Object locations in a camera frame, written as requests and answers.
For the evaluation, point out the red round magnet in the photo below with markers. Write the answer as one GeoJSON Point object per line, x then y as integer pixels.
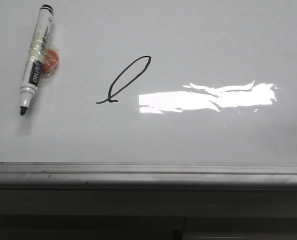
{"type": "Point", "coordinates": [51, 61]}

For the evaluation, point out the white black whiteboard marker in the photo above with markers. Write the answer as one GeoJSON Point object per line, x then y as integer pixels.
{"type": "Point", "coordinates": [36, 57]}

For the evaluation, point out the white whiteboard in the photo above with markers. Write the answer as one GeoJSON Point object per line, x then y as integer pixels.
{"type": "Point", "coordinates": [196, 81]}

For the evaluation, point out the aluminium whiteboard frame rail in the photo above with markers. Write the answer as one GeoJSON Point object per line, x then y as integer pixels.
{"type": "Point", "coordinates": [147, 175]}

